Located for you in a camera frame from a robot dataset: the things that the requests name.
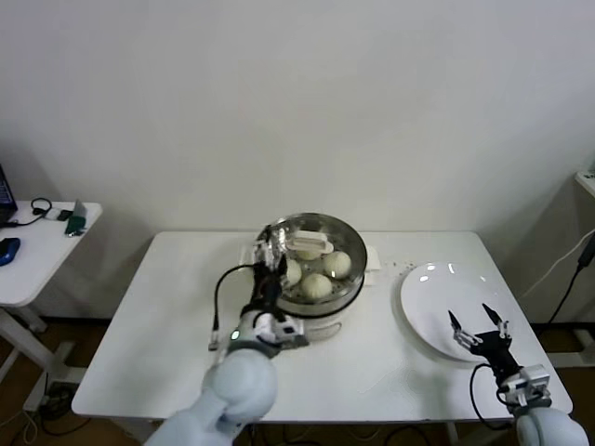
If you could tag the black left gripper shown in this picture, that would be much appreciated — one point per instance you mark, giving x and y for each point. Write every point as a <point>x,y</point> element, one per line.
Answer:
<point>264,295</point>

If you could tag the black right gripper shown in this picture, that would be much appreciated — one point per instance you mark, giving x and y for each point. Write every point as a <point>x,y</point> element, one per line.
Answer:
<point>493,347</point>

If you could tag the white steamed baozi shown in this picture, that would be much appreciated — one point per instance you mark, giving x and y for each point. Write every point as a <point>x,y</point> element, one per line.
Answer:
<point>316,285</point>
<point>337,265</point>
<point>294,273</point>
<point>307,255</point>

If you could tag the round glass pot lid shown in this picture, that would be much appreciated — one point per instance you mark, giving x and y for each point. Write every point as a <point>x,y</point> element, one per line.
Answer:
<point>310,242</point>

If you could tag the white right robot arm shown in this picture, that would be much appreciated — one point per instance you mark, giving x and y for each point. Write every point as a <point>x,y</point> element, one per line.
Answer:
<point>548,427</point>

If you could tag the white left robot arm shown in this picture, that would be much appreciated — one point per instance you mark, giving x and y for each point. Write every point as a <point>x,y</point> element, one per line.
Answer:
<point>241,385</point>

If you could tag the perforated steel steamer basket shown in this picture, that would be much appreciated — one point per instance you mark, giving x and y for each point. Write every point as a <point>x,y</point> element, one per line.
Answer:
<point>339,303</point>

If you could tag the white oval plate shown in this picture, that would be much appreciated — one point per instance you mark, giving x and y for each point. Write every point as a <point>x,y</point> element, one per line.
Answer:
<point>427,302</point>

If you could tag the white electric cooking pot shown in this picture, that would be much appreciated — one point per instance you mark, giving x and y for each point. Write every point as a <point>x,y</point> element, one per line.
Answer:
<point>327,331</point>

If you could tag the white table leg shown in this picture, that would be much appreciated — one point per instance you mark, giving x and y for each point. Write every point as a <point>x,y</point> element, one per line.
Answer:
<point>453,434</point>

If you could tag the green and grey holder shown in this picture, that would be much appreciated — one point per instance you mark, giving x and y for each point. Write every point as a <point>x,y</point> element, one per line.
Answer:
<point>76,224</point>

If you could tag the small black device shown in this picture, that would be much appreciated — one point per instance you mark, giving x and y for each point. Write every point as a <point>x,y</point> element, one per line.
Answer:
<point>66,214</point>

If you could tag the white side table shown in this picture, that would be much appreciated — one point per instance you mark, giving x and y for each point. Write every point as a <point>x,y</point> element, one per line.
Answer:
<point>42,260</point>

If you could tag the black headphones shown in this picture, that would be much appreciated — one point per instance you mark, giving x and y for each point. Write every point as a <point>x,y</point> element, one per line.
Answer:
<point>34,204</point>

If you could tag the blue computer mouse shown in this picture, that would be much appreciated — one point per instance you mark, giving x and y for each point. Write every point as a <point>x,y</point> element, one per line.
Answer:
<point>9,250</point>

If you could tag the black laptop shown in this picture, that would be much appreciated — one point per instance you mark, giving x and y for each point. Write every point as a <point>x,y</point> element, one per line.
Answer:
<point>5,190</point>

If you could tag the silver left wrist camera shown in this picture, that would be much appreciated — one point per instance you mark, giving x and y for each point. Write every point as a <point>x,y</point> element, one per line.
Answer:
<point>290,332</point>

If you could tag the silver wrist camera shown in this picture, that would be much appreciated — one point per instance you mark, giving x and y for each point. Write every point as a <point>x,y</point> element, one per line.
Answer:
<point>530,382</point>
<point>290,332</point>

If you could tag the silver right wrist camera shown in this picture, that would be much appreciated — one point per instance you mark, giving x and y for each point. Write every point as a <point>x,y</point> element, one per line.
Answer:
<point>530,382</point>

